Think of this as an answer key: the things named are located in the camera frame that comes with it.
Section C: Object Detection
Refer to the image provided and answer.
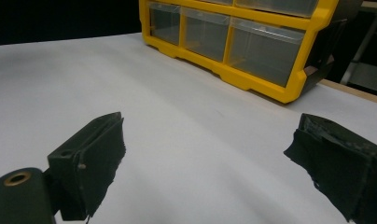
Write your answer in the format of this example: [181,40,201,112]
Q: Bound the group of clear organiser drawers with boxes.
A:
[148,0,320,89]

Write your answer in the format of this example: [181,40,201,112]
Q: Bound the grey metal stand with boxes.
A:
[340,0,377,95]

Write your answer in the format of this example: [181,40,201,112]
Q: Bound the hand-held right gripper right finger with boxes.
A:
[283,113,377,224]

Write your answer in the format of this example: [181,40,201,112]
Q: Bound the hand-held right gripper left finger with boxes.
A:
[47,111,127,222]

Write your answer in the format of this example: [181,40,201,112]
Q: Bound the yellow drawer organiser cabinet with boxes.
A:
[138,0,365,105]

